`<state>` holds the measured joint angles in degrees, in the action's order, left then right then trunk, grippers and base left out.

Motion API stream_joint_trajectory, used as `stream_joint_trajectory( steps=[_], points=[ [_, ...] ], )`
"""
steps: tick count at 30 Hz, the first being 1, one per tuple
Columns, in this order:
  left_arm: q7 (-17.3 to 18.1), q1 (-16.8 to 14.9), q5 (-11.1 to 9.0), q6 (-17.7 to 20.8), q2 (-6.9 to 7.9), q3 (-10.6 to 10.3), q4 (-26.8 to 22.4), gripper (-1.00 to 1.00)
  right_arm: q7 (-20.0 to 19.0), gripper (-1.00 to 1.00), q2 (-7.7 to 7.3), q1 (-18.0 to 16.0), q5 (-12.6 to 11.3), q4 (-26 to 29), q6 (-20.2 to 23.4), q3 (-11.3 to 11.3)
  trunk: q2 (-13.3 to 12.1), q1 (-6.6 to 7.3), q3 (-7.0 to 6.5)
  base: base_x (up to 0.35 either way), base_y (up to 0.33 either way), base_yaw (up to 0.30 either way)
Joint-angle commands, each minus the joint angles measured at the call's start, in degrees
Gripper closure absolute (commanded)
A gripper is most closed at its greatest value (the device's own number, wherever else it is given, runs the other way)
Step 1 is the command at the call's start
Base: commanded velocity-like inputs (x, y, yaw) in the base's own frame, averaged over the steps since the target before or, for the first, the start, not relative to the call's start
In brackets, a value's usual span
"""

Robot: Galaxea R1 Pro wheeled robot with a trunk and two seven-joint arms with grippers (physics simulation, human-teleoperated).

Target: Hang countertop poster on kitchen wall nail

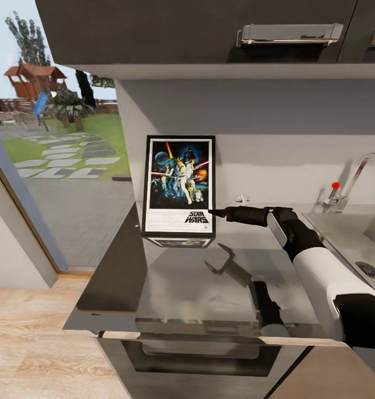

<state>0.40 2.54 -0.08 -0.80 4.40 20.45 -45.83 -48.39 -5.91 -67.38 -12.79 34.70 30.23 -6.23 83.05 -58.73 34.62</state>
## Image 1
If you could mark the cabinet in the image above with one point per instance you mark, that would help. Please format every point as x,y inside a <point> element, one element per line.
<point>213,39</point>

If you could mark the poster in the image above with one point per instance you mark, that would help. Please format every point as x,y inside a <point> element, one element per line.
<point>179,186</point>

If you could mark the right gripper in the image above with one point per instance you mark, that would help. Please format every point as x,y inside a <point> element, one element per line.
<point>238,214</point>

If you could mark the fixed window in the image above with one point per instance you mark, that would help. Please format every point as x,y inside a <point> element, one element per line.
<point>63,157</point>

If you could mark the dishwasher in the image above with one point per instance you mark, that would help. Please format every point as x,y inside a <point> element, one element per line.
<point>169,369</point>

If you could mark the drop in sink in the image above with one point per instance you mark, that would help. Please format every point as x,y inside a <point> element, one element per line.
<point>351,234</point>

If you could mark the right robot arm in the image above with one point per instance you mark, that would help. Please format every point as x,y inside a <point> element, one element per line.
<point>343,304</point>

